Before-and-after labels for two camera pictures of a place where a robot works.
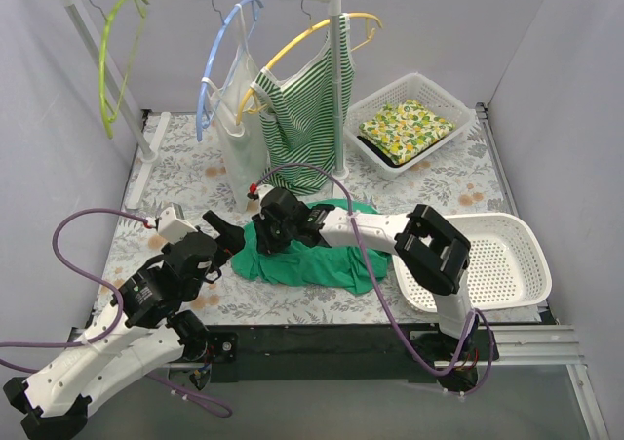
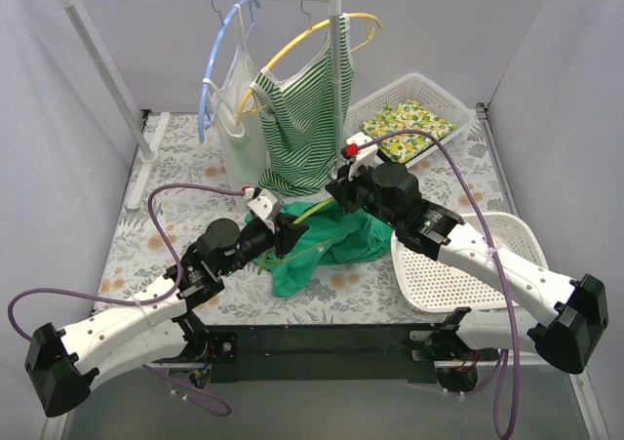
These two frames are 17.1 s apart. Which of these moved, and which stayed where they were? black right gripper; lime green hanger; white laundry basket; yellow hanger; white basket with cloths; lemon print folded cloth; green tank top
Moved: lime green hanger; black right gripper; green tank top
Stayed: white laundry basket; yellow hanger; white basket with cloths; lemon print folded cloth
